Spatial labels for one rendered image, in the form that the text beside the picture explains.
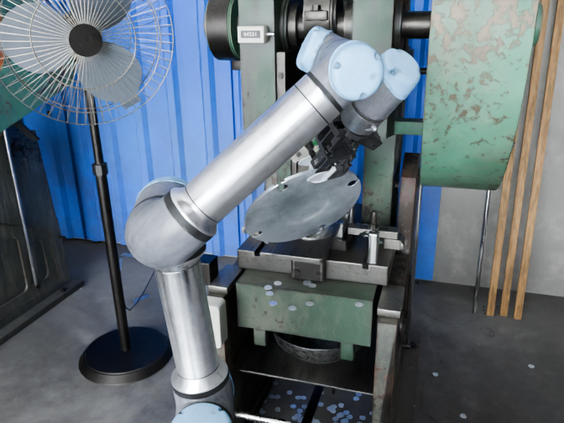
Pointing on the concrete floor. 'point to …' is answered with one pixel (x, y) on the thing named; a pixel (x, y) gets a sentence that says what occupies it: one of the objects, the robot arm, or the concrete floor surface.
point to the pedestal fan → (125, 75)
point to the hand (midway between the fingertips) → (315, 174)
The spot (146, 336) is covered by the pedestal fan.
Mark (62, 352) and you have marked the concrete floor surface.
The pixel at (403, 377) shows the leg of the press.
